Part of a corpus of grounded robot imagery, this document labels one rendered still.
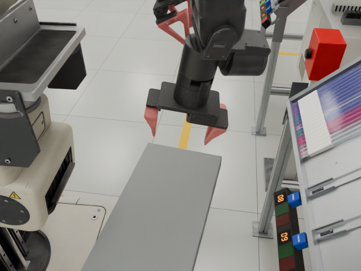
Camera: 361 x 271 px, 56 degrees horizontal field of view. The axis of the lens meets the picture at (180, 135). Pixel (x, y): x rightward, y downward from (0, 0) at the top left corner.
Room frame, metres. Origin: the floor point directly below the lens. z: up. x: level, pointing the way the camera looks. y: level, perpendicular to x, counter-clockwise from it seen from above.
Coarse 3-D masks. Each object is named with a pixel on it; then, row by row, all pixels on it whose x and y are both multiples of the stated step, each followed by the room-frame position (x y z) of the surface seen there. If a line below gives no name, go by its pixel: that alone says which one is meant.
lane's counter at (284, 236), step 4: (280, 232) 0.44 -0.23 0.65; (284, 232) 0.44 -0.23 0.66; (288, 232) 0.43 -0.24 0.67; (280, 236) 0.43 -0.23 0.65; (284, 236) 0.43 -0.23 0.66; (288, 236) 0.42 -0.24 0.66; (280, 240) 0.42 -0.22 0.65; (284, 240) 0.42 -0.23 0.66; (288, 240) 0.41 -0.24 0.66; (280, 244) 0.41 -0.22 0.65
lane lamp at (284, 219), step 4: (288, 212) 0.48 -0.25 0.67; (280, 216) 0.48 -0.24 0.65; (284, 216) 0.48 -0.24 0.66; (288, 216) 0.47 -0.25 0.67; (276, 220) 0.48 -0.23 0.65; (280, 220) 0.47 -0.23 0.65; (284, 220) 0.47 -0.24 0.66; (288, 220) 0.46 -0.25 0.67; (276, 224) 0.47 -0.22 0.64; (280, 224) 0.46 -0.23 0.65; (284, 224) 0.46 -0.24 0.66
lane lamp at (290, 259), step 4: (292, 256) 0.37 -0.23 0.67; (280, 260) 0.38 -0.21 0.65; (284, 260) 0.37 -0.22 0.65; (288, 260) 0.37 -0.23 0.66; (292, 260) 0.36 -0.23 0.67; (280, 264) 0.37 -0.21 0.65; (284, 264) 0.36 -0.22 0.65; (288, 264) 0.36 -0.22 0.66; (292, 264) 0.36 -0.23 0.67; (280, 268) 0.36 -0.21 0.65; (284, 268) 0.35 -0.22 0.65; (288, 268) 0.35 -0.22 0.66; (292, 268) 0.35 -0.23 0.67
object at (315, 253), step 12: (288, 108) 0.81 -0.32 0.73; (300, 156) 0.61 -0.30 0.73; (300, 168) 0.56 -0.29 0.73; (300, 180) 0.53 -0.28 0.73; (300, 192) 0.49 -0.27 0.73; (312, 216) 0.43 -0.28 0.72; (312, 228) 0.40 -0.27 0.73; (312, 240) 0.37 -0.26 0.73; (312, 252) 0.34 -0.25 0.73; (312, 264) 0.32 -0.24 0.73
